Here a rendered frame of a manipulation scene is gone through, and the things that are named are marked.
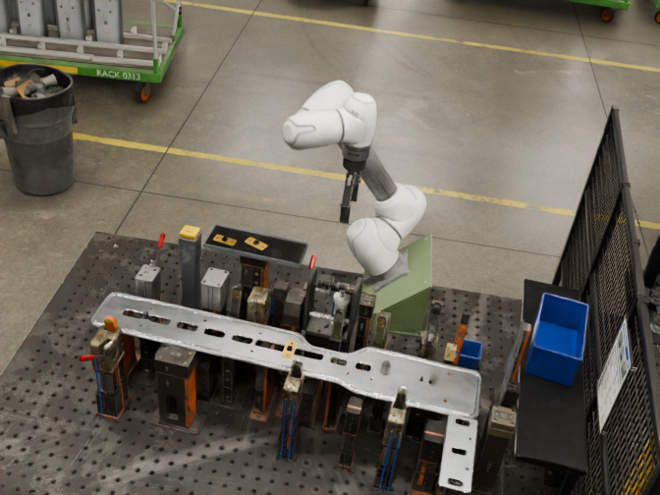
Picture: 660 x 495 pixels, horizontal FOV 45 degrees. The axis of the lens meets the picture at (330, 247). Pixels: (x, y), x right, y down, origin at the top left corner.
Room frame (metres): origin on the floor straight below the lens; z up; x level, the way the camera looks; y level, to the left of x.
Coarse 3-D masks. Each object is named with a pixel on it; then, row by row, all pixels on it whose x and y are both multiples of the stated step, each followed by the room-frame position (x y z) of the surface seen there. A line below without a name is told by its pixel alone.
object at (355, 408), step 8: (352, 400) 1.78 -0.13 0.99; (360, 400) 1.78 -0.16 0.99; (352, 408) 1.75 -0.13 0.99; (360, 408) 1.75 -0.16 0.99; (352, 416) 1.73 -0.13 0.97; (352, 424) 1.72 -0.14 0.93; (344, 432) 1.73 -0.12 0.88; (352, 432) 1.72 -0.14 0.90; (344, 440) 1.74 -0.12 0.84; (352, 440) 1.73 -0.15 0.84; (344, 448) 1.74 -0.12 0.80; (352, 448) 1.73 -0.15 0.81; (344, 456) 1.72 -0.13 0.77; (352, 456) 1.73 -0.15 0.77; (344, 464) 1.72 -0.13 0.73; (352, 464) 1.74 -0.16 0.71; (352, 472) 1.71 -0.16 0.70
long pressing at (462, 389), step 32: (96, 320) 2.01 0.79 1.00; (128, 320) 2.02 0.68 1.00; (192, 320) 2.06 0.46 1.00; (224, 320) 2.08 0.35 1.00; (224, 352) 1.92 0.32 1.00; (256, 352) 1.94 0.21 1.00; (320, 352) 1.97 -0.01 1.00; (384, 352) 2.01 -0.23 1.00; (352, 384) 1.84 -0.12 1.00; (384, 384) 1.86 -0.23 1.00; (416, 384) 1.87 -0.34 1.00; (448, 384) 1.89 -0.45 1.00; (480, 384) 1.91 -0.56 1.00
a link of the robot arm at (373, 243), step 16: (352, 224) 2.70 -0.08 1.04; (368, 224) 2.66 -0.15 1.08; (384, 224) 2.69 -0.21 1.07; (352, 240) 2.62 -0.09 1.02; (368, 240) 2.61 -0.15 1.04; (384, 240) 2.64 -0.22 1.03; (400, 240) 2.69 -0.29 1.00; (368, 256) 2.59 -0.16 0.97; (384, 256) 2.60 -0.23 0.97; (368, 272) 2.63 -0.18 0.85; (384, 272) 2.59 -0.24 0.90
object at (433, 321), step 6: (432, 306) 2.05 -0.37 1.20; (438, 306) 2.04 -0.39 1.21; (432, 312) 2.02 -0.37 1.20; (438, 312) 2.02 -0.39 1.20; (432, 318) 2.05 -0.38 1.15; (438, 318) 2.04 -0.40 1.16; (432, 324) 2.04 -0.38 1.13; (438, 324) 2.03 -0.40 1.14; (426, 330) 2.03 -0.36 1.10; (432, 330) 2.04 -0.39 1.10; (426, 336) 2.03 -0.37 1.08; (432, 342) 2.02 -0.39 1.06
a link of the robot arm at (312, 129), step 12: (288, 120) 2.11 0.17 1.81; (300, 120) 2.09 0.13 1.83; (312, 120) 2.10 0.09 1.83; (324, 120) 2.11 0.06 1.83; (336, 120) 2.13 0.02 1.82; (288, 132) 2.09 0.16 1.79; (300, 132) 2.07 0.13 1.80; (312, 132) 2.08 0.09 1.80; (324, 132) 2.09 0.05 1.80; (336, 132) 2.11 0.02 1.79; (300, 144) 2.07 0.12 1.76; (312, 144) 2.08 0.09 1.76; (324, 144) 2.10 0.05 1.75
